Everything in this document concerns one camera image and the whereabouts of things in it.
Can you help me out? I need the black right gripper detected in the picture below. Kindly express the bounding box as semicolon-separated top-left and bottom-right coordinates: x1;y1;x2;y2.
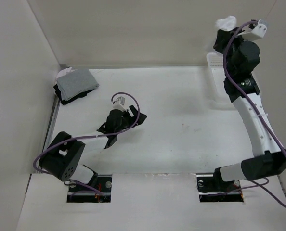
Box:
214;27;251;77

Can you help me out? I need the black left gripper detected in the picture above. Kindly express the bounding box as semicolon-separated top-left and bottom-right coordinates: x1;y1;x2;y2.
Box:
115;105;146;134

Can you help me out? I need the white tank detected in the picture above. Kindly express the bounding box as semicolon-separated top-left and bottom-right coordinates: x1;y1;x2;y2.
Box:
215;16;237;31
56;67;76;79

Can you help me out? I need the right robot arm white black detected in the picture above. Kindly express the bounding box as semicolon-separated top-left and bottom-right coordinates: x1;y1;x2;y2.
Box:
212;30;286;191

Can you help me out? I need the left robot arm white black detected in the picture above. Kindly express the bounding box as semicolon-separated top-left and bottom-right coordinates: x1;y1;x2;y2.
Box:
39;105;147;192

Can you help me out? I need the folded grey tank top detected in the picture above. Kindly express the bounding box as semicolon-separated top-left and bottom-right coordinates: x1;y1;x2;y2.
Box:
56;69;99;100

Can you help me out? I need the folded white tank top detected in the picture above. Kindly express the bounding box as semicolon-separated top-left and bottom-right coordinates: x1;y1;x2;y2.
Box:
56;67;76;79

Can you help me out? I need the folded black tank top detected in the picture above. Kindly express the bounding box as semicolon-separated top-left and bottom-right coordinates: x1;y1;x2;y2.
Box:
53;84;93;105

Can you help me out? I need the white plastic mesh basket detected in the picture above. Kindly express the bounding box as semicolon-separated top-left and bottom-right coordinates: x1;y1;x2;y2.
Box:
206;52;231;107

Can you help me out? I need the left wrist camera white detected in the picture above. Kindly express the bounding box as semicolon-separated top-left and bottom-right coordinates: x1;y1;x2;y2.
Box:
112;96;126;111

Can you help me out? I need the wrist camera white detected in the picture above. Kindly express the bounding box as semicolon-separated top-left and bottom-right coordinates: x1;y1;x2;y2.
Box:
239;19;268;41
112;96;126;111

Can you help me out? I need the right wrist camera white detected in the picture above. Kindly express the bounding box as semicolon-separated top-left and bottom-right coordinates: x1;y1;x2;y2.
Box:
239;19;268;41

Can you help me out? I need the metal table edge rail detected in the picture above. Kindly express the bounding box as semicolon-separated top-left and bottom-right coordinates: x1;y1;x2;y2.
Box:
36;64;62;174

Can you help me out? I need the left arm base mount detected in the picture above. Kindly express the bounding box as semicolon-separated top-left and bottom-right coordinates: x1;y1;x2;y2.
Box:
64;175;113;203

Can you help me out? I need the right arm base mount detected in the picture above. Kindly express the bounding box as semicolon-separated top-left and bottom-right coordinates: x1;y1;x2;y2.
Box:
196;174;244;203

